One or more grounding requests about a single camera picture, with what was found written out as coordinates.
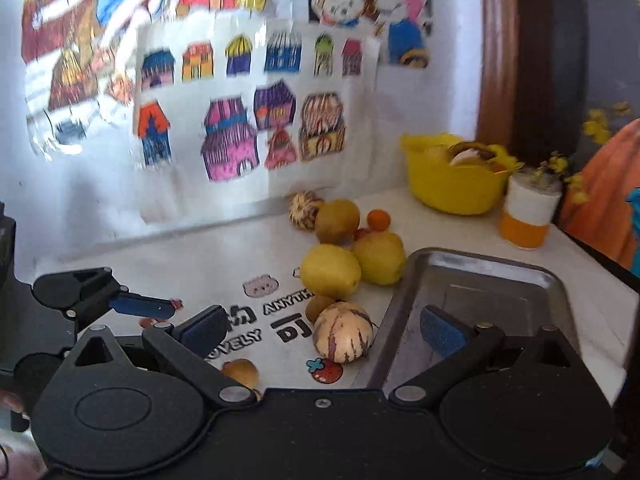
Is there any yellow green mango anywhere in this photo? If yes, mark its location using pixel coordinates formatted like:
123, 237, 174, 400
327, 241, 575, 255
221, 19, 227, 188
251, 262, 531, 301
352, 231, 406, 286

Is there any small brown kiwi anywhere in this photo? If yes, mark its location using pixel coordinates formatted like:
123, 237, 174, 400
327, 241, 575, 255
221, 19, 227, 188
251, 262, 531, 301
305, 296, 336, 324

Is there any large yellow lemon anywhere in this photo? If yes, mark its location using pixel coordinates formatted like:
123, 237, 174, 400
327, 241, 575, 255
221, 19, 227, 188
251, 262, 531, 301
299, 244, 362, 300

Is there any small orange tangerine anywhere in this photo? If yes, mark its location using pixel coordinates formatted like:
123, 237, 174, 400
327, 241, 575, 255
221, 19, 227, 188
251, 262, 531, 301
367, 209, 392, 232

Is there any red cherry tomato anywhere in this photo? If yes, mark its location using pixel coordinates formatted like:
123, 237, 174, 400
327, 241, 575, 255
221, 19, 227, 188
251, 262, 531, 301
354, 228, 370, 242

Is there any brown round pear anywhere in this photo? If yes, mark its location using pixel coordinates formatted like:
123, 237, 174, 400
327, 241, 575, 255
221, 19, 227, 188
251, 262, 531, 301
314, 200, 360, 245

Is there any dark striped pepino melon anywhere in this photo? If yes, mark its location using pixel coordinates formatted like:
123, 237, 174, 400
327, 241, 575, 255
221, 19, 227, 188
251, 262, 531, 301
288, 191, 324, 231

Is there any small tan fruit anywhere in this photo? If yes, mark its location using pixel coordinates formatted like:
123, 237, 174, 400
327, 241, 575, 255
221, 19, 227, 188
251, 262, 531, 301
221, 359, 262, 400

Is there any silver metal tray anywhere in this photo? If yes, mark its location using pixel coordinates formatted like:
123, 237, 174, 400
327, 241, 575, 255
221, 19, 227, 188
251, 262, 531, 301
352, 248, 580, 392

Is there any white printed tablecloth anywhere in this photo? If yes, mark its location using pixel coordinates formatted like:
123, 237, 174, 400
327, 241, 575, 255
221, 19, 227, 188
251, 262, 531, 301
38, 190, 638, 399

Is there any yellow plastic bowl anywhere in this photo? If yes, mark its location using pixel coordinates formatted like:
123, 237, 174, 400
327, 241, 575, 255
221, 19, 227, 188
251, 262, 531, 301
400, 132, 523, 216

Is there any white orange cup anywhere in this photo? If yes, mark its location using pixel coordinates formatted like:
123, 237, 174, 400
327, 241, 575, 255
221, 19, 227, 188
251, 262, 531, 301
498, 170, 562, 249

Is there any coloured houses drawing sheet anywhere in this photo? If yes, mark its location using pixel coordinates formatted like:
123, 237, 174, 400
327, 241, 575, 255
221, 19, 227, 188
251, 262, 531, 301
132, 12, 381, 223

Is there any yellow flower sprig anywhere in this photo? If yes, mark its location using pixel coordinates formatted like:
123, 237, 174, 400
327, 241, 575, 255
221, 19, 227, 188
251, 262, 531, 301
528, 101, 634, 205

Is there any cartoon figures drawing sheet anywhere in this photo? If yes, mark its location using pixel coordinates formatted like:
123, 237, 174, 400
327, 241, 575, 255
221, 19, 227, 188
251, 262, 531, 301
22, 0, 269, 159

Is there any girl with bear drawing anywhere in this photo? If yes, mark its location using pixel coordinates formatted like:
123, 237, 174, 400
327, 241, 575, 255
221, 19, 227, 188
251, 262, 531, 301
308, 0, 433, 68

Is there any brown wooden door frame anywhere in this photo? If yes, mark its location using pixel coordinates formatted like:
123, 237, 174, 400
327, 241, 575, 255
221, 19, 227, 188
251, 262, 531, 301
476, 0, 518, 146

